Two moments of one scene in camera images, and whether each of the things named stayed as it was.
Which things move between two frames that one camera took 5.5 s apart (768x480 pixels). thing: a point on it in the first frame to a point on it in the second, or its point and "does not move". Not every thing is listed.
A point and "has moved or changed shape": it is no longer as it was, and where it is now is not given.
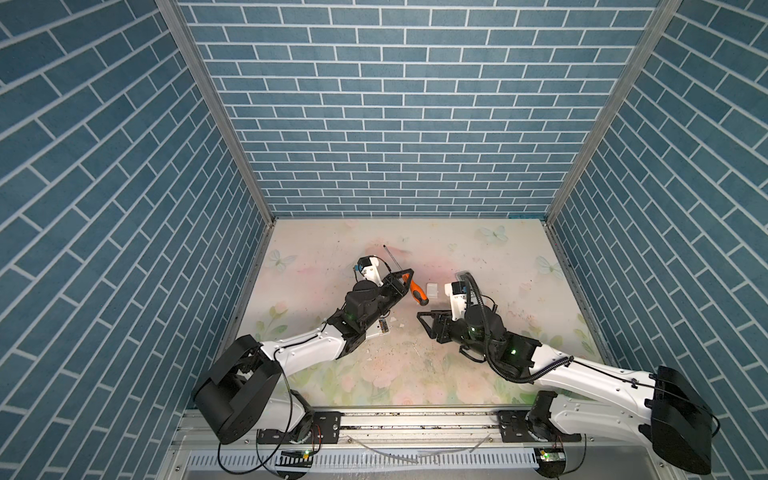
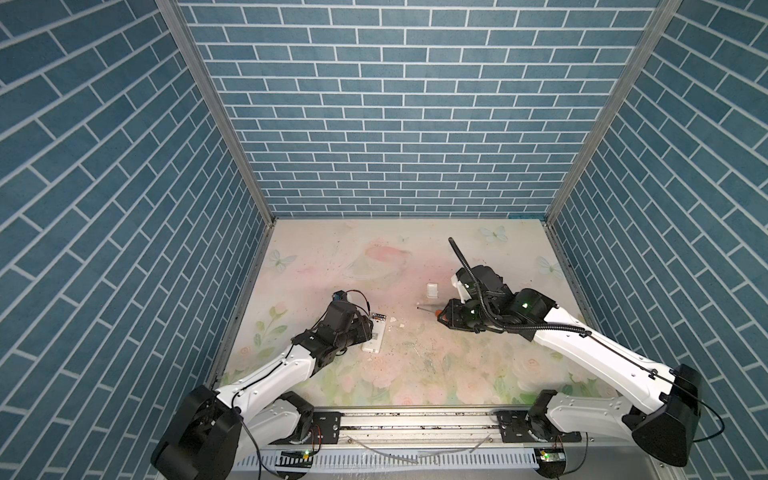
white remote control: x=380 y=327 has moved or changed shape
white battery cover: x=432 y=290 does not move
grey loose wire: x=421 y=452 does not move
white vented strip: x=428 y=459 does not move
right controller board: x=550 y=462 does not move
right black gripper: x=445 y=316 to x=450 y=316
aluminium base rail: x=410 y=433 does not move
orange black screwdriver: x=417 y=292 has moved or changed shape
